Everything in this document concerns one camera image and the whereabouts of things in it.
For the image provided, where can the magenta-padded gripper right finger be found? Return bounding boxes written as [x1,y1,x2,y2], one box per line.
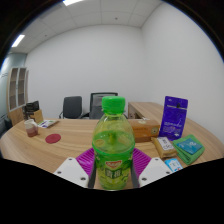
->
[130,147,168,189]

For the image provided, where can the flat round red coaster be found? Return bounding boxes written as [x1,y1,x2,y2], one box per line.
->
[44,133,62,145]

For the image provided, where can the small blue white packet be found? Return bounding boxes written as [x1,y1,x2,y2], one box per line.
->
[164,157,184,173]

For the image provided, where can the wooden glass-door cabinet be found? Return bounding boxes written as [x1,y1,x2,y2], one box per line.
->
[6,66,29,126]

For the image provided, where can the white printed leaflet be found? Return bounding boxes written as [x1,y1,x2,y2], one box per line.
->
[37,119,60,129]

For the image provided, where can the wooden side desk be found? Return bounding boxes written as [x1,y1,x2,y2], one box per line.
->
[127,101,164,120]

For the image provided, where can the purple pouch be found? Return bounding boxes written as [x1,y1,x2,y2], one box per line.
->
[159,95,189,141]

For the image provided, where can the grey backpack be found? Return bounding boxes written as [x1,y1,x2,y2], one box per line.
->
[89,97,105,120]

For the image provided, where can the black mesh armrest chair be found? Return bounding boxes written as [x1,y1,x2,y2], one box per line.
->
[80,92,119,120]

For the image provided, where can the green folded cloth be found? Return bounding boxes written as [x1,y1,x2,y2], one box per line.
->
[171,134,205,166]

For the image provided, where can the small tan cardboard box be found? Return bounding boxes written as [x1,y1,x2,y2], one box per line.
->
[128,118,161,143]

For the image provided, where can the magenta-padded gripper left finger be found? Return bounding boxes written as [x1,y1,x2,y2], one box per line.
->
[53,147,98,190]

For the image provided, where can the beige snack packet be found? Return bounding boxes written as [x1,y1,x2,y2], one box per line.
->
[151,136,178,159]

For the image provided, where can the green drink bottle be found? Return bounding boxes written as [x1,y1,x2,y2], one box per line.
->
[91,95,136,191]

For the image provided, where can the black office chair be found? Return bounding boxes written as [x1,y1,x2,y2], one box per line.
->
[59,95,83,120]

